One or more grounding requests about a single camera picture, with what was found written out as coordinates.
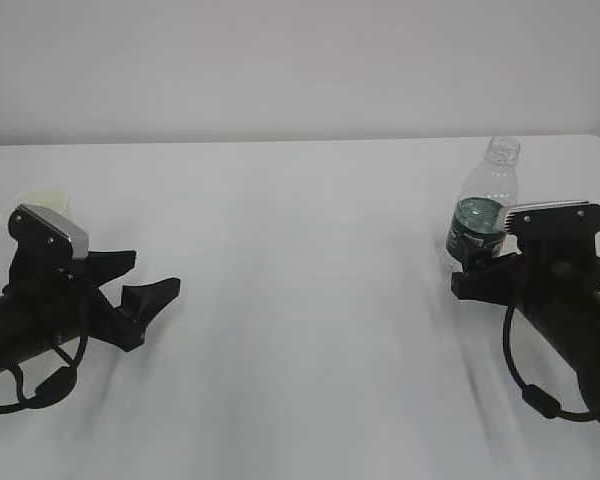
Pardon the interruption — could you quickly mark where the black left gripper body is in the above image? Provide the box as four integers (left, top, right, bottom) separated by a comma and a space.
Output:
3, 248, 145, 352

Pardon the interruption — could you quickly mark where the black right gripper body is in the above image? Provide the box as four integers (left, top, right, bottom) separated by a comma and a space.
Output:
505, 234, 600, 310

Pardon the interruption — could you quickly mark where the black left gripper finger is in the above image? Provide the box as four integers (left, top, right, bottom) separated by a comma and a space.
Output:
121, 277, 181, 325
82, 250, 137, 290

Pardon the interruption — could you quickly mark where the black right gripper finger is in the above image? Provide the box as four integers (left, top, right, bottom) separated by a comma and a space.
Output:
451, 254, 522, 303
467, 242, 518, 273

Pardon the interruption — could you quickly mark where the clear plastic water bottle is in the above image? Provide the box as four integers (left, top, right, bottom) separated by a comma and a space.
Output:
445, 136, 521, 272

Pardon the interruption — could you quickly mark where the white paper cup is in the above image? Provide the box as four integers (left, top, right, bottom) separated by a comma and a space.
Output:
0, 187, 74, 229

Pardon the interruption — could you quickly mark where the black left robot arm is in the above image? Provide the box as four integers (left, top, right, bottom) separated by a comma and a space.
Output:
0, 250, 181, 372

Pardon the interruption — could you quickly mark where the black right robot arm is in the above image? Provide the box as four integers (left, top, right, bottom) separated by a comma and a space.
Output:
451, 237, 600, 424

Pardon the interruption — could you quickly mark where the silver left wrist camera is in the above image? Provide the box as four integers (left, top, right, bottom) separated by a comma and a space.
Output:
8, 203, 89, 264

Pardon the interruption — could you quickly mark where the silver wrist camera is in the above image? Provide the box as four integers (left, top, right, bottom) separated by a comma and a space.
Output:
495, 200, 600, 240
8, 203, 89, 264

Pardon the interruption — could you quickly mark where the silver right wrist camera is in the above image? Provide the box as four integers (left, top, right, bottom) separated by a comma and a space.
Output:
495, 200, 600, 240

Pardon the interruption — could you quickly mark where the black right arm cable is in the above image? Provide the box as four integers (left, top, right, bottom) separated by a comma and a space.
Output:
502, 272, 600, 422

